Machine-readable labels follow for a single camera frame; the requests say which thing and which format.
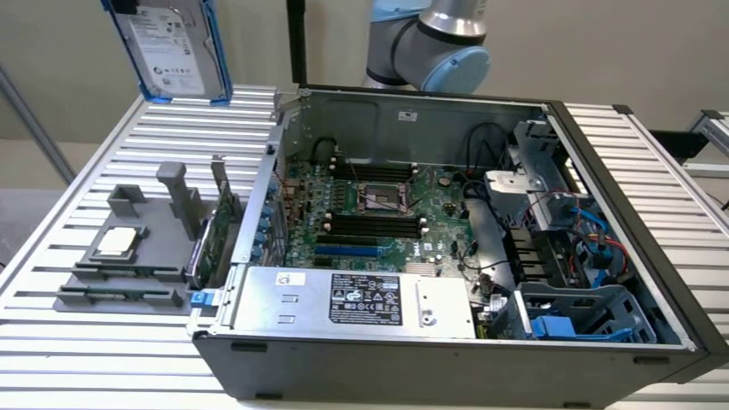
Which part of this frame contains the hard disk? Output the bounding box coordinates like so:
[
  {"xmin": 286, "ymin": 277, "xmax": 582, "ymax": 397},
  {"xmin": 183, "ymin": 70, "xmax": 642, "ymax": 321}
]
[{"xmin": 100, "ymin": 0, "xmax": 233, "ymax": 108}]

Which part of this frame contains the grey metal disk bay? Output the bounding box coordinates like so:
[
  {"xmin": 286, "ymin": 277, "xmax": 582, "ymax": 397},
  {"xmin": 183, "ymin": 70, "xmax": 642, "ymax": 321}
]
[{"xmin": 490, "ymin": 281, "xmax": 657, "ymax": 344}]

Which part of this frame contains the CPU socket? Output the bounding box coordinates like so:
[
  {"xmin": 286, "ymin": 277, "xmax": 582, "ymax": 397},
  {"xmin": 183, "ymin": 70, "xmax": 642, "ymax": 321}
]
[{"xmin": 353, "ymin": 182, "xmax": 414, "ymax": 215}]

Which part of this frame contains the green motherboard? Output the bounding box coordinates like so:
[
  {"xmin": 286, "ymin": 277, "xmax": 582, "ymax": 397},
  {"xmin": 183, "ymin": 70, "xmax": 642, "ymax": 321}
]
[{"xmin": 270, "ymin": 158, "xmax": 497, "ymax": 296}]

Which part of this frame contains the black open PC case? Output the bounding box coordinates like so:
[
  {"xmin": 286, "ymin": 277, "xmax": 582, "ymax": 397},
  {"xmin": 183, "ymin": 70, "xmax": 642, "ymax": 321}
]
[{"xmin": 191, "ymin": 85, "xmax": 713, "ymax": 403}]

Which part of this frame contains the silver power supply unit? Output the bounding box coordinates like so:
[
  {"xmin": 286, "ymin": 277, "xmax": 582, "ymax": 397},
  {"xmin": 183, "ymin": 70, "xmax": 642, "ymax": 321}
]
[{"xmin": 208, "ymin": 265, "xmax": 477, "ymax": 340}]

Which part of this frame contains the green graphics card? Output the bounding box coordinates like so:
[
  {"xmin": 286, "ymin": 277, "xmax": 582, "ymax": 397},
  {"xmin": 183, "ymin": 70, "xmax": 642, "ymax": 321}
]
[{"xmin": 185, "ymin": 155, "xmax": 246, "ymax": 290}]

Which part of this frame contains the grey metal drive cage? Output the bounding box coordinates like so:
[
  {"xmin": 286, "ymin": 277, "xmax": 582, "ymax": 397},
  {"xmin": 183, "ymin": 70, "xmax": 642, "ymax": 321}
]
[{"xmin": 482, "ymin": 119, "xmax": 588, "ymax": 231}]

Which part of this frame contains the grey parts rack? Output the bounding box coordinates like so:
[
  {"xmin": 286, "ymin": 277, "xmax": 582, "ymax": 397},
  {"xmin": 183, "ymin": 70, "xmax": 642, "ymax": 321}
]
[{"xmin": 52, "ymin": 161, "xmax": 214, "ymax": 316}]

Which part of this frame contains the blue plastic drive clip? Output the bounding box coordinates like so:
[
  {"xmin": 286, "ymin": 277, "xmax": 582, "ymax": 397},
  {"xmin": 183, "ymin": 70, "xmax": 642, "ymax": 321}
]
[{"xmin": 529, "ymin": 314, "xmax": 576, "ymax": 341}]

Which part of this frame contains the silver CPU chip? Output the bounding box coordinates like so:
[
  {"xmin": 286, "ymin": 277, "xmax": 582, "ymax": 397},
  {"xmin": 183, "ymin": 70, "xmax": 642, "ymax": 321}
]
[{"xmin": 95, "ymin": 225, "xmax": 141, "ymax": 256}]

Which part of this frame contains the green RAM stick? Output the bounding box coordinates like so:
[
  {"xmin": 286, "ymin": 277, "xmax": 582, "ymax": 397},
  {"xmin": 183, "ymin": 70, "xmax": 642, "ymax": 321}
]
[
  {"xmin": 57, "ymin": 286, "xmax": 176, "ymax": 302},
  {"xmin": 71, "ymin": 263, "xmax": 183, "ymax": 278}
]

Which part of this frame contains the black power wire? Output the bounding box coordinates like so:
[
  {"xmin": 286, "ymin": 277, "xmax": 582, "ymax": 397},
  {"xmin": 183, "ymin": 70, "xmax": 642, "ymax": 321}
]
[{"xmin": 464, "ymin": 122, "xmax": 509, "ymax": 172}]

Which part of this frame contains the black vertical post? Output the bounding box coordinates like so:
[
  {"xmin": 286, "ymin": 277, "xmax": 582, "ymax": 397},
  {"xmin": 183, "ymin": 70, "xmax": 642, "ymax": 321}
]
[{"xmin": 286, "ymin": 0, "xmax": 309, "ymax": 85}]

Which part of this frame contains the blue data wire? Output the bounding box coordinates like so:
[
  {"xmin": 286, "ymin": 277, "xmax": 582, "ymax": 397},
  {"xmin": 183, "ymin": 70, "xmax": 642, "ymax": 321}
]
[{"xmin": 560, "ymin": 202, "xmax": 628, "ymax": 274}]

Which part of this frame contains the red data wire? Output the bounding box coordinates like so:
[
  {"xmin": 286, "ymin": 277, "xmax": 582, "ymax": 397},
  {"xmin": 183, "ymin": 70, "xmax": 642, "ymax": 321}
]
[{"xmin": 592, "ymin": 237, "xmax": 633, "ymax": 271}]

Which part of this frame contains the aluminium frame table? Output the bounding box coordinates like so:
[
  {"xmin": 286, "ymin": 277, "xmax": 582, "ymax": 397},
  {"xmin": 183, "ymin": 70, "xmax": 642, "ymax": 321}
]
[{"xmin": 648, "ymin": 108, "xmax": 729, "ymax": 202}]

